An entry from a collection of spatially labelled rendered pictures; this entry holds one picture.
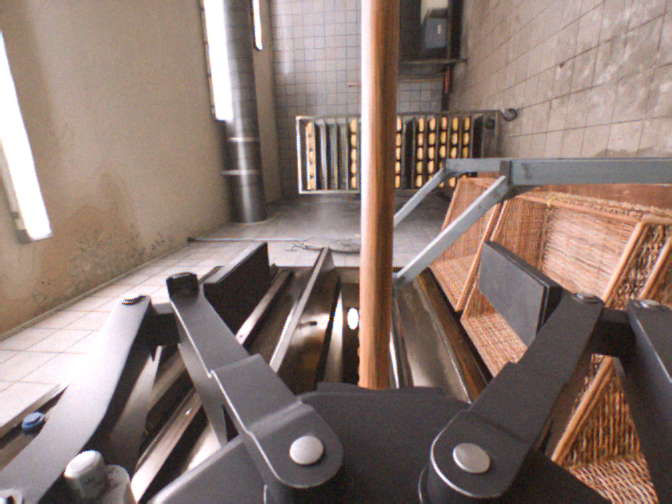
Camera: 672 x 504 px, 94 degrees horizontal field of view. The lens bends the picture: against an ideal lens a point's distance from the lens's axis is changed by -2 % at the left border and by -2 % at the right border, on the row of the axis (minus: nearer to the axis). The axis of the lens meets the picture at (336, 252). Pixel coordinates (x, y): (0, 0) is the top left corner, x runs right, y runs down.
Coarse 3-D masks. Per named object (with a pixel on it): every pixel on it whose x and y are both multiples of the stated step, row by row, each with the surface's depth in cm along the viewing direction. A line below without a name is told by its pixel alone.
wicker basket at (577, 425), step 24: (648, 288) 50; (600, 384) 55; (576, 408) 58; (600, 408) 56; (624, 408) 56; (576, 432) 58; (600, 432) 58; (624, 432) 57; (552, 456) 60; (576, 456) 59; (600, 456) 59; (624, 456) 59; (600, 480) 56; (624, 480) 55; (648, 480) 54
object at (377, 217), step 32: (384, 0) 24; (384, 32) 25; (384, 64) 25; (384, 96) 26; (384, 128) 26; (384, 160) 27; (384, 192) 27; (384, 224) 28; (384, 256) 29; (384, 288) 29; (384, 320) 30; (384, 352) 31; (384, 384) 32
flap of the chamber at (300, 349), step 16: (320, 272) 141; (320, 288) 135; (304, 304) 107; (320, 304) 129; (304, 320) 103; (320, 320) 123; (288, 336) 89; (304, 336) 99; (320, 336) 118; (288, 352) 83; (304, 352) 96; (320, 352) 114; (272, 368) 75; (288, 368) 81; (304, 368) 93; (288, 384) 79; (304, 384) 90
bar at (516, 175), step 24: (456, 168) 102; (480, 168) 101; (504, 168) 58; (528, 168) 55; (552, 168) 55; (576, 168) 55; (600, 168) 54; (624, 168) 54; (648, 168) 54; (504, 192) 58; (480, 216) 60; (408, 264) 65; (408, 360) 40; (408, 384) 35
